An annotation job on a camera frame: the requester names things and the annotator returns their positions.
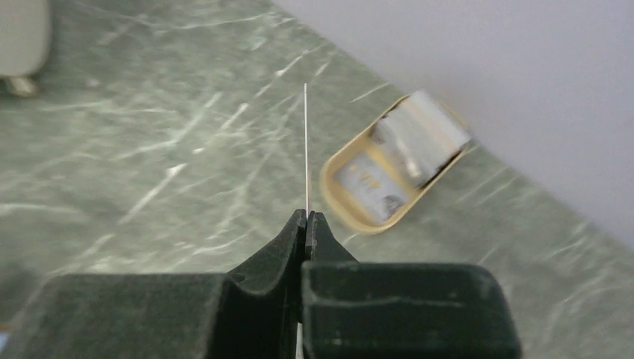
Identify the beige card tray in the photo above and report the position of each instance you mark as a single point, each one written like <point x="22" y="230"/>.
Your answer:
<point x="342" y="203"/>

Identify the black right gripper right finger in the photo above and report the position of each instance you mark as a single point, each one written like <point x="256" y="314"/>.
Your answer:
<point x="353" y="309"/>

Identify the thin white card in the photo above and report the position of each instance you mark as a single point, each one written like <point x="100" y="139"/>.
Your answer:
<point x="306" y="154"/>

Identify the beige cylindrical drum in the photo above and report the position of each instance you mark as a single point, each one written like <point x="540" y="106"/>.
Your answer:
<point x="26" y="34"/>

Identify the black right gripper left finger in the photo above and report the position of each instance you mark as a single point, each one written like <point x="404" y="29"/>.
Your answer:
<point x="248" y="312"/>

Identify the silver vip card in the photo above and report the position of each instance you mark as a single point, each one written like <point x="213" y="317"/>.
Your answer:
<point x="371" y="186"/>

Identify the white cards in tray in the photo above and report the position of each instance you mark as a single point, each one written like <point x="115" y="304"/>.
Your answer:
<point x="419" y="137"/>

